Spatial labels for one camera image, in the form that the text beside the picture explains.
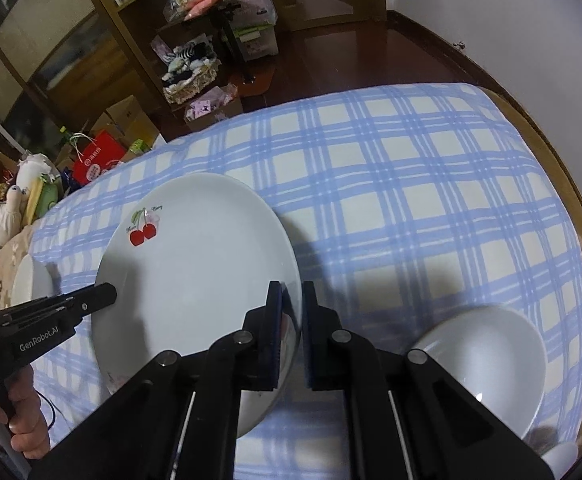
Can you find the green snack box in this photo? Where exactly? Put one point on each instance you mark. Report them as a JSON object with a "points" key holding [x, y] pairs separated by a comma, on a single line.
{"points": [[138, 147]]}

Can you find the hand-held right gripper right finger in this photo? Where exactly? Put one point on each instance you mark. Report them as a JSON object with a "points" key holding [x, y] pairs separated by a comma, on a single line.
{"points": [[307, 355]]}

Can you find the plain white bowl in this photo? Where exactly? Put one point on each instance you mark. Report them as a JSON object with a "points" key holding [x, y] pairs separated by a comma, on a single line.
{"points": [[33, 280]]}

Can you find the wicker basket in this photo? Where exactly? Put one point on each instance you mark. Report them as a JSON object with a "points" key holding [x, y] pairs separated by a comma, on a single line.
{"points": [[191, 87]]}

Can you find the white bowl red outside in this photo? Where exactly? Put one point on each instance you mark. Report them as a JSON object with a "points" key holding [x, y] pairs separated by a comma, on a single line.
{"points": [[491, 350]]}

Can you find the black side table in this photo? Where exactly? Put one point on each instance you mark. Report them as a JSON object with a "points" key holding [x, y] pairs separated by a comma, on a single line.
{"points": [[231, 35]]}

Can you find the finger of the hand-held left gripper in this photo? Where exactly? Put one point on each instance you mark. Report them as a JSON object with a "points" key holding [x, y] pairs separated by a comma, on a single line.
{"points": [[98, 297]]}

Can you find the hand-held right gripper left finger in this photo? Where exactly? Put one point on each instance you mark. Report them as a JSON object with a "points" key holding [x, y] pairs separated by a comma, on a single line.
{"points": [[278, 355]]}

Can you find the pink printed pouch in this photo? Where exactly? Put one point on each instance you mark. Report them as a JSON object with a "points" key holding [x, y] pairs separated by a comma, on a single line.
{"points": [[203, 107]]}

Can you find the small baseboard plug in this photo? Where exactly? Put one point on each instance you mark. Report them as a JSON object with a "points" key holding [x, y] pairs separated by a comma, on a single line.
{"points": [[461, 42]]}

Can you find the pile of small boxes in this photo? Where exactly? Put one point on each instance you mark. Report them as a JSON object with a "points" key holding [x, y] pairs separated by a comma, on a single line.
{"points": [[181, 2]]}

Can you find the green glass bottle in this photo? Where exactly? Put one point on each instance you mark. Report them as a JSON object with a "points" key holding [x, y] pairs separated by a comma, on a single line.
{"points": [[63, 134]]}

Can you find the blue plaid cloth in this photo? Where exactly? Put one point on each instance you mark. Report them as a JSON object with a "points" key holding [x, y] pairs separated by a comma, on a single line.
{"points": [[396, 185]]}

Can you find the pile of rolled socks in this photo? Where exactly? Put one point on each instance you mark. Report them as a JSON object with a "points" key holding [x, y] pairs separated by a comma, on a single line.
{"points": [[186, 60]]}

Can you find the medium cherry plate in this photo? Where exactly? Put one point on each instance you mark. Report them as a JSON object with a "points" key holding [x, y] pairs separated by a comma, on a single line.
{"points": [[196, 270]]}

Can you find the white haired plush doll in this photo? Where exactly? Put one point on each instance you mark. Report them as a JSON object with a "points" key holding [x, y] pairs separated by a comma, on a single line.
{"points": [[36, 170]]}

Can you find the clear plastic storage box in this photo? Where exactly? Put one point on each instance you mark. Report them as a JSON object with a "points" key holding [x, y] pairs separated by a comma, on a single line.
{"points": [[256, 30]]}

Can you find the wooden corner shelf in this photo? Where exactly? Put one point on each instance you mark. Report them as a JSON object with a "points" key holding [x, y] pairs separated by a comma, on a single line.
{"points": [[131, 35]]}

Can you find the person's left hand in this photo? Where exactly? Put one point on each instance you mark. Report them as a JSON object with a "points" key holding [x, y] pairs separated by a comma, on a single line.
{"points": [[28, 410]]}

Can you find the wooden wardrobe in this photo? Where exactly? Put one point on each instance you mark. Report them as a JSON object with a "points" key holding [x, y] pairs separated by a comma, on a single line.
{"points": [[46, 35]]}

